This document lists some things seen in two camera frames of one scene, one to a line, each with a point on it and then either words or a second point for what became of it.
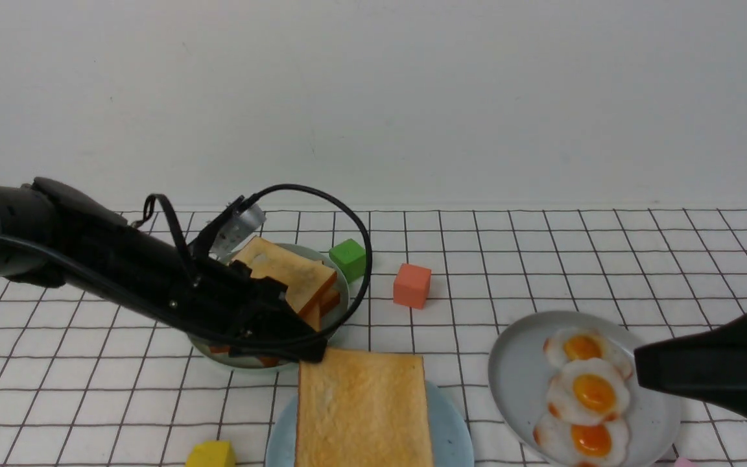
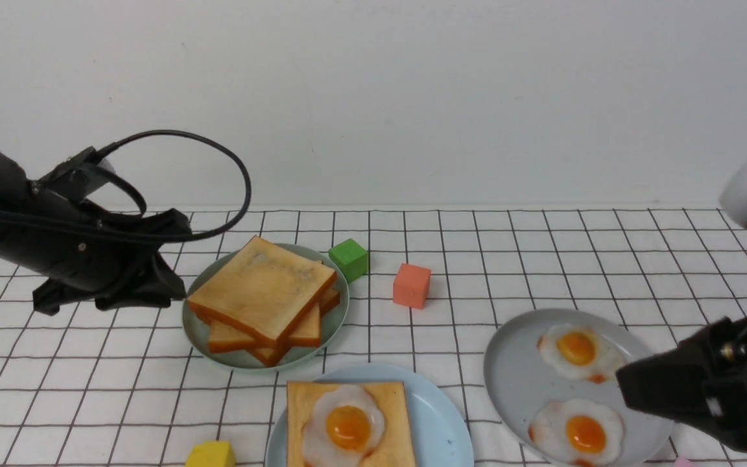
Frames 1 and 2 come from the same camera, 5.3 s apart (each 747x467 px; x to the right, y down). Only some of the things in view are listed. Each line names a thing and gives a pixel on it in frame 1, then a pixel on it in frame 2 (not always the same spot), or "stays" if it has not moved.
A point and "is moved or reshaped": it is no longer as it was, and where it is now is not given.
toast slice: x=362 y=408 is moved or reshaped
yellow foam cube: x=212 y=453 stays
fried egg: x=589 y=390 → x=346 y=425
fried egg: x=600 y=444 stays
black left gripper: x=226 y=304 → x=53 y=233
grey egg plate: x=519 y=372 stays
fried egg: x=569 y=344 stays
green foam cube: x=350 y=257 stays
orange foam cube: x=412 y=286 stays
